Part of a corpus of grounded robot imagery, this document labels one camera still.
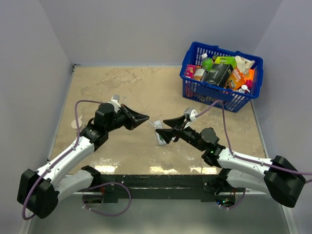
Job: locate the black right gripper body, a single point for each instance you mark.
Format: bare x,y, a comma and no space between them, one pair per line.
189,136

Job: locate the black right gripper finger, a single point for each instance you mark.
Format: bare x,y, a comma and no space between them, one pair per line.
177,123
168,134

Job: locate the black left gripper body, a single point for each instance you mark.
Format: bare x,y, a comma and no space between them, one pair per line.
121,119

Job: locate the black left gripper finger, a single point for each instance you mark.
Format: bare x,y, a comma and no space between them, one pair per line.
137,122
135,116

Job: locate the white remote control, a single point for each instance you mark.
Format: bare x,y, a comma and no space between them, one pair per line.
158,125

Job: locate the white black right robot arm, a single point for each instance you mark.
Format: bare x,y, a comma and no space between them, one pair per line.
276,177

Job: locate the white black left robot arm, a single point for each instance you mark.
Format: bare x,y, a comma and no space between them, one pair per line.
41,190

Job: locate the beige round paddle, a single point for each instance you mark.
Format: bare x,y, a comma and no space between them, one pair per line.
77,124

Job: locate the orange jar white label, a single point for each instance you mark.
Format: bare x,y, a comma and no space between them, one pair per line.
199,74

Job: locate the pink box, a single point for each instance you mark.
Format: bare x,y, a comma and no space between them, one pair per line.
190,70

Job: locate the black green razor box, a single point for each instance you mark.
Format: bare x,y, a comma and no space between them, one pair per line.
221,71

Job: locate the blue plastic basket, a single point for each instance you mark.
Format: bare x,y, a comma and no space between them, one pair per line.
206,93

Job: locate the green bottle white cap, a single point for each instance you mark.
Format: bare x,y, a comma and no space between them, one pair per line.
207,62

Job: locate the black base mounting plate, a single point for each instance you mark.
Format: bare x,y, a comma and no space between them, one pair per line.
188,187

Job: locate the orange razor package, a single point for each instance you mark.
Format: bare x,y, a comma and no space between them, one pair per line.
236,80

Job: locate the bright orange package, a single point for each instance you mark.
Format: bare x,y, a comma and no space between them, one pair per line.
249,76

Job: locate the white crumpled bag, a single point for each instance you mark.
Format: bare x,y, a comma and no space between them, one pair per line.
243,64

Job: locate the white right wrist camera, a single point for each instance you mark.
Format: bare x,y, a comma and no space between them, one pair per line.
190,114

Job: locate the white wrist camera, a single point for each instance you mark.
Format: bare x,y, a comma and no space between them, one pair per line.
190,114
115,102

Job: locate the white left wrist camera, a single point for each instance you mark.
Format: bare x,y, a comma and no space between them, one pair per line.
115,102

